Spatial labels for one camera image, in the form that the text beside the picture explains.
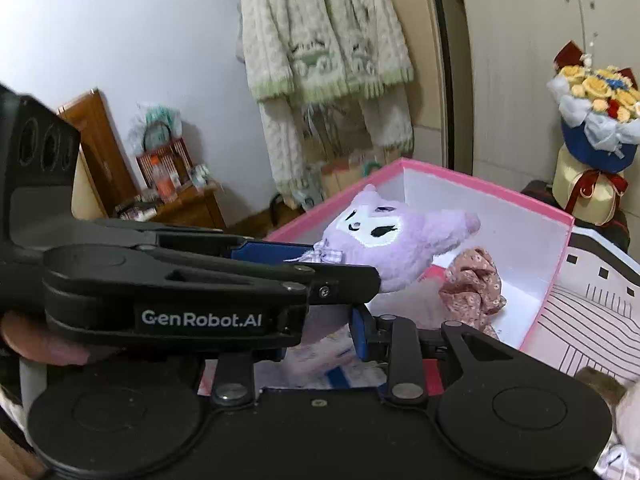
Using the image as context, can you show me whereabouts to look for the red and white basket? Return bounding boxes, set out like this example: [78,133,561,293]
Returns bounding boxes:
[136,137,193,191]

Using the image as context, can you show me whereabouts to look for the white tissue packet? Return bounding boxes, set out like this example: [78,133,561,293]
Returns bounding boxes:
[280,332,388,391]

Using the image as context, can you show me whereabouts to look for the wooden nightstand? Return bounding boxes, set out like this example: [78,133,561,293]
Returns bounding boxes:
[115,185,228,233]

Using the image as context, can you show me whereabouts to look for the beige wardrobe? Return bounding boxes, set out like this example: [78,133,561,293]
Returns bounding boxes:
[452,0,640,196]

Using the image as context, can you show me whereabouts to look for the yellow flower bouquet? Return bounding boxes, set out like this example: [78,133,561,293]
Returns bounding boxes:
[546,40,640,228]

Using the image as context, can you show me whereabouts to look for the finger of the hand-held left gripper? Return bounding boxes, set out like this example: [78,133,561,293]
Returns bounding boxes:
[95,217,322,265]
[142,246,382,307]

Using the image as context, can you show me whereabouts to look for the brown and white plush toy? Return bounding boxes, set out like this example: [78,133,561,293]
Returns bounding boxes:
[575,366,640,461]

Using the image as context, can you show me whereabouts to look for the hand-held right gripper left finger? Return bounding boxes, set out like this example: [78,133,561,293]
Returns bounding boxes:
[212,352,258,407]

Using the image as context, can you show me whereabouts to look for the pink floral scrunchie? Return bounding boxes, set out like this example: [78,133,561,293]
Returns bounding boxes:
[439,247,507,341]

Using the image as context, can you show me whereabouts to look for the paper bag with green handle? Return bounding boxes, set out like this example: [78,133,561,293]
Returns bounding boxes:
[320,157,391,196]

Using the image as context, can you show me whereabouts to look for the person's left hand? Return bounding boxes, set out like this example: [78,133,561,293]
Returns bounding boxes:
[0,310,93,367]

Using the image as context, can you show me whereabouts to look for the white plastic bag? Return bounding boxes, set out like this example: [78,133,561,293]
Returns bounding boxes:
[127,102,183,156]

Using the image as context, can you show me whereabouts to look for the cream fleece pajamas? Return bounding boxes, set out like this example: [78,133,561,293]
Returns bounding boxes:
[235,0,416,196]

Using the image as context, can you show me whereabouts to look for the purple plush toy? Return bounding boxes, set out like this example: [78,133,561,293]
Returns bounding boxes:
[285,183,482,346]

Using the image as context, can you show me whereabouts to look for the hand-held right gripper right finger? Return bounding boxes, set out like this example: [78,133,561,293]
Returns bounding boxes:
[350,305,518,407]

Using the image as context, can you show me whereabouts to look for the pink storage box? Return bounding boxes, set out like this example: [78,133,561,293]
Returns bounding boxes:
[197,156,575,397]

